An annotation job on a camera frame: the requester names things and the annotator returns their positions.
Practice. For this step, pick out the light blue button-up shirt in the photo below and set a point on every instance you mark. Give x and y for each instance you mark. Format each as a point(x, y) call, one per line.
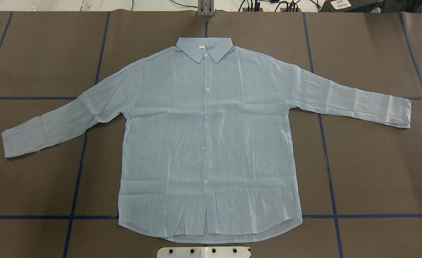
point(207, 152)

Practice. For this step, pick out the aluminium frame post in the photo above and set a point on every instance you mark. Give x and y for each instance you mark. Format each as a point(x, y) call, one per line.
point(205, 8)

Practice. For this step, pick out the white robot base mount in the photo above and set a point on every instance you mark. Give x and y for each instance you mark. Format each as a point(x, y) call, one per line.
point(205, 252)

